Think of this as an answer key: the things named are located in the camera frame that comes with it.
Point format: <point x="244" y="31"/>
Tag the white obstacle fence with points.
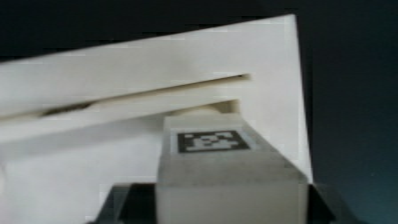
<point x="252" y="49"/>

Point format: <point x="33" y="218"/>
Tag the white square tabletop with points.
<point x="90" y="147"/>

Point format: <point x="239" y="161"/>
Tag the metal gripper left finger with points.
<point x="131" y="205"/>

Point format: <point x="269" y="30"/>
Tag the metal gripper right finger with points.
<point x="328" y="208"/>

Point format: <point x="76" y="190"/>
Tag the white leg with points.
<point x="228" y="181"/>

